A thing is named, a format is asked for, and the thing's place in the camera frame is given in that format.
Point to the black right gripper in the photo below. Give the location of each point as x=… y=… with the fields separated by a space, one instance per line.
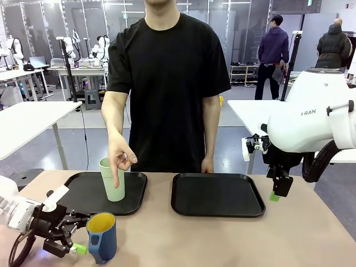
x=283 y=157

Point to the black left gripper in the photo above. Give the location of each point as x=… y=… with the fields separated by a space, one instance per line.
x=53 y=222

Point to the light green plastic cup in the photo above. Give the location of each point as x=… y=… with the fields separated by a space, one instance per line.
x=108 y=192

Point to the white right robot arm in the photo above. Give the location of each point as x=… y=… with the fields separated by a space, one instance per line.
x=306 y=116

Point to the person's right forearm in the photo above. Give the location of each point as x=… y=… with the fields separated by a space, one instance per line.
x=114 y=111

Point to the person's left forearm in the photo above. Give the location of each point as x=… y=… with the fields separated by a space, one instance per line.
x=210 y=128

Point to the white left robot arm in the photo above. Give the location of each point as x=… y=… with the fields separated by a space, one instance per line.
x=14 y=211

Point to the person's left hand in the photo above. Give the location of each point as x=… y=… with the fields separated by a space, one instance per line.
x=207 y=166

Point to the person's right hand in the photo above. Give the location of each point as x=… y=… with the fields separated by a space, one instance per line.
x=118 y=150

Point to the blue mug yellow inside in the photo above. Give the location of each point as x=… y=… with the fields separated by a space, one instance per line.
x=107 y=242

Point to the black plastic tray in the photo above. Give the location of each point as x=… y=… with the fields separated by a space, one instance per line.
x=217 y=194
x=133 y=194

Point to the wooden shoe rack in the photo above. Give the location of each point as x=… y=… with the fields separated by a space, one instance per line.
x=242 y=73

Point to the person in purple hoodie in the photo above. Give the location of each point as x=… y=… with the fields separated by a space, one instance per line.
x=274 y=44

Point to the grey step stool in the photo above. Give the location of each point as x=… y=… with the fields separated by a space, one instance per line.
x=92 y=99

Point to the person in dark puffer jacket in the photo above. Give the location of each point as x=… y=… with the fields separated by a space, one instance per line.
x=333 y=47

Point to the person in black t-shirt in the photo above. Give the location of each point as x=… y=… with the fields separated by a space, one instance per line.
x=167 y=83

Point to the white background desk with bins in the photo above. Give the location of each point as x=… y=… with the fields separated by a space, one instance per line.
x=83 y=69

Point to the black cap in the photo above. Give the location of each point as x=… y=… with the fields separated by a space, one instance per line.
x=27 y=67

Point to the grey open laptop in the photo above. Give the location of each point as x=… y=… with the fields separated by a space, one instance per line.
x=38 y=61

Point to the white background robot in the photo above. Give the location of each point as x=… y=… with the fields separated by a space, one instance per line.
x=15 y=48
x=100 y=48
x=71 y=44

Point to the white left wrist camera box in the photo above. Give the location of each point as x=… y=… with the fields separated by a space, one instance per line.
x=55 y=198

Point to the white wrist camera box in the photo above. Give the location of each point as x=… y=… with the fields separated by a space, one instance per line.
x=245 y=151
x=55 y=198

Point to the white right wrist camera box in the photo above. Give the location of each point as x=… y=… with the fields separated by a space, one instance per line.
x=245 y=151

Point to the black camera pole stand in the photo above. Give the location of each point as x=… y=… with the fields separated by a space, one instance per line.
x=69 y=72
x=293 y=55

